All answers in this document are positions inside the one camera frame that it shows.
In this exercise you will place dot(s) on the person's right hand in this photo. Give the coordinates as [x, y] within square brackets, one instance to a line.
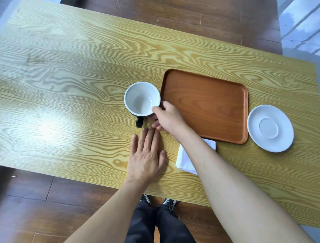
[172, 120]

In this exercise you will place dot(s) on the person's left hand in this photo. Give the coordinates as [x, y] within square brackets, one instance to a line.
[143, 161]

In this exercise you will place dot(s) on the person's left little finger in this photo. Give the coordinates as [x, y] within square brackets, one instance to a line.
[134, 144]

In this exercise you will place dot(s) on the person's right thumb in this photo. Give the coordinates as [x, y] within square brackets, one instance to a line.
[157, 110]

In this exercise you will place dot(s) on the person's left thumb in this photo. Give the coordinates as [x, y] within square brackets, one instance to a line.
[162, 157]

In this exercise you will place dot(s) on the person's left middle finger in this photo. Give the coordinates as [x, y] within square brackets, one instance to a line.
[149, 139]

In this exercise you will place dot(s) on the black cup with white inside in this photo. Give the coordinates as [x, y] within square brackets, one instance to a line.
[141, 99]

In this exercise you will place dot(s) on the person's right forearm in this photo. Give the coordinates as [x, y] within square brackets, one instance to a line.
[237, 195]

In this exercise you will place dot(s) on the person's left forearm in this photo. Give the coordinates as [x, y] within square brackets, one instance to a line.
[112, 212]

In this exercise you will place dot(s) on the white folded napkin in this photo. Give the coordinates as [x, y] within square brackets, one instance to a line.
[183, 160]

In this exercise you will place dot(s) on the person's left black-white shoe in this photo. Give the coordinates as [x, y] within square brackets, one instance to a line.
[145, 199]

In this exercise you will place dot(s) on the person's black-white shoe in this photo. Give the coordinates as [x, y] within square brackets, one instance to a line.
[170, 204]
[145, 199]

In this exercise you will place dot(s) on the person's right black-white shoe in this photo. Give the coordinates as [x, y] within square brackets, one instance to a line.
[170, 204]

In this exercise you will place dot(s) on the brown wooden tray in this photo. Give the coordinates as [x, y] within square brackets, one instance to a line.
[207, 105]

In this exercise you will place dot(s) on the person's black trousers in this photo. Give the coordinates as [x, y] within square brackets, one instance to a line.
[162, 227]

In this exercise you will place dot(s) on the white saucer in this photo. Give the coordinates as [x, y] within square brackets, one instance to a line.
[271, 129]

